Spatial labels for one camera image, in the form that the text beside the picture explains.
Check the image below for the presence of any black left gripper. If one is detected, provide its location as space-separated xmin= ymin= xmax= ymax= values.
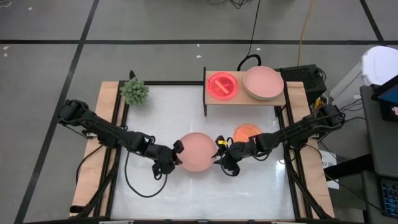
xmin=146 ymin=139 xmax=185 ymax=175

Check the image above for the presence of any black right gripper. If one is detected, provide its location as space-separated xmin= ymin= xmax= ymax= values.
xmin=212 ymin=135 xmax=259 ymax=175

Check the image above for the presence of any salmon pink plate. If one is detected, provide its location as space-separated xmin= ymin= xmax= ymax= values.
xmin=243 ymin=65 xmax=285 ymax=99
xmin=178 ymin=132 xmax=218 ymax=173

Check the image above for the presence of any small orange bowl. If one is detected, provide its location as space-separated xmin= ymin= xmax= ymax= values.
xmin=233 ymin=123 xmax=264 ymax=144

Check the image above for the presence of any pink translucent plate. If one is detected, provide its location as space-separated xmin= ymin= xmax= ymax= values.
xmin=206 ymin=72 xmax=239 ymax=101

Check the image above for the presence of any beige plate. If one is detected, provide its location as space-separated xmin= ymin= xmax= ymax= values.
xmin=244 ymin=81 xmax=284 ymax=101

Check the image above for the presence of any green plant in patterned pot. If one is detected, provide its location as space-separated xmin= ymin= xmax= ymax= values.
xmin=119 ymin=77 xmax=150 ymax=106

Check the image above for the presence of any white paper sheet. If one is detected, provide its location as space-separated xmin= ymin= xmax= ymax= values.
xmin=318 ymin=149 xmax=340 ymax=190

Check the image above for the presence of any black computer box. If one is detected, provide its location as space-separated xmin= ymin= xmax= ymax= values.
xmin=275 ymin=64 xmax=328 ymax=106

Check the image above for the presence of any grey plastic case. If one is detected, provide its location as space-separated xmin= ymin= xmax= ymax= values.
xmin=329 ymin=62 xmax=364 ymax=110

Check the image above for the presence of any dark grey desk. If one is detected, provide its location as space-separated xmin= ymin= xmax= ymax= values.
xmin=323 ymin=83 xmax=398 ymax=224

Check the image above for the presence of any black keyboard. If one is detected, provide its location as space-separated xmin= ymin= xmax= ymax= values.
xmin=379 ymin=178 xmax=398 ymax=219

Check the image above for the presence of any black monitor with blue screen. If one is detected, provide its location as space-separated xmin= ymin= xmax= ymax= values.
xmin=371 ymin=74 xmax=398 ymax=123

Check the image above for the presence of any white plastic object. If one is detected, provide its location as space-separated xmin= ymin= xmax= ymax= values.
xmin=361 ymin=45 xmax=398 ymax=86

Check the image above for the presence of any wooden shelf with black frame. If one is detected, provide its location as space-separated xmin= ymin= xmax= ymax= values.
xmin=202 ymin=67 xmax=289 ymax=118

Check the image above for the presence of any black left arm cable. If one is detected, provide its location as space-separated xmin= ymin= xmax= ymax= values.
xmin=124 ymin=148 xmax=169 ymax=198

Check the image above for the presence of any black rig frame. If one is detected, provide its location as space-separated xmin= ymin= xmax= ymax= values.
xmin=70 ymin=70 xmax=335 ymax=224

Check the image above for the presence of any black hanging cable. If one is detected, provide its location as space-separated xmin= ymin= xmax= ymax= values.
xmin=236 ymin=0 xmax=262 ymax=72

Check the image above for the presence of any yellow hanging cable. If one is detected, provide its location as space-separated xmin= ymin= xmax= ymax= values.
xmin=297 ymin=0 xmax=316 ymax=67

